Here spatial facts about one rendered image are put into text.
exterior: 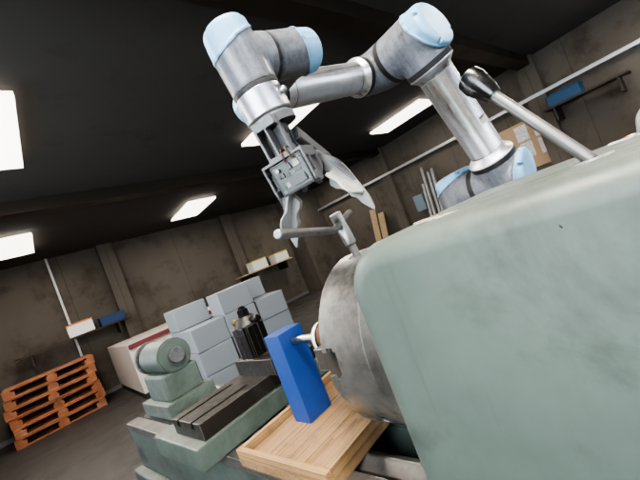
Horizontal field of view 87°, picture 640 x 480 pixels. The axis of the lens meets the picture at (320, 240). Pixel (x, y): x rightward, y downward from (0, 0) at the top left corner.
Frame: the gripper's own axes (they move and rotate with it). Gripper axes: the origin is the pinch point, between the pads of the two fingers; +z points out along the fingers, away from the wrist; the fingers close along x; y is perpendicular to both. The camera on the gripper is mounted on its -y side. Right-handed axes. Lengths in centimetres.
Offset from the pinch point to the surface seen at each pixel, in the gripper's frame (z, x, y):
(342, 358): 17.1, -5.7, 10.2
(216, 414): 31, -55, -7
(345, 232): 1.6, 0.4, -2.5
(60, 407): 100, -680, -286
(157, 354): 18, -102, -39
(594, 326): 11.5, 22.8, 27.6
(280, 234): -4.6, 0.4, 20.0
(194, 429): 31, -61, -5
